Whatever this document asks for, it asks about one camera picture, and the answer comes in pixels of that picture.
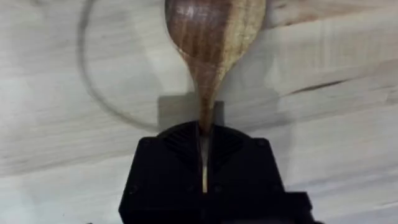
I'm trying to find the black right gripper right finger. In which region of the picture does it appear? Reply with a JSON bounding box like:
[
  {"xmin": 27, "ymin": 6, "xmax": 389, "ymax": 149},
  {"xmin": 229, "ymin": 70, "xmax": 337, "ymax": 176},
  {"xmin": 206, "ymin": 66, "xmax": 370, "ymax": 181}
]
[{"xmin": 206, "ymin": 123, "xmax": 313, "ymax": 224}]

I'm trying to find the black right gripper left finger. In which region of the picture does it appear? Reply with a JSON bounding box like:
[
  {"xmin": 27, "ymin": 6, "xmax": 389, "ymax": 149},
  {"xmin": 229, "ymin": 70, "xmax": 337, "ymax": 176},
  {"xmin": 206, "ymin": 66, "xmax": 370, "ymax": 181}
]
[{"xmin": 118, "ymin": 120, "xmax": 203, "ymax": 224}]

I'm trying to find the brown wooden spoon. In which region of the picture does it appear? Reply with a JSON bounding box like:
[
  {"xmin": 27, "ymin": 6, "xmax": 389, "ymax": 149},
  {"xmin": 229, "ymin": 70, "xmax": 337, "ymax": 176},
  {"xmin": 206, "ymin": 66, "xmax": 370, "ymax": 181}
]
[{"xmin": 164, "ymin": 0, "xmax": 267, "ymax": 194}]

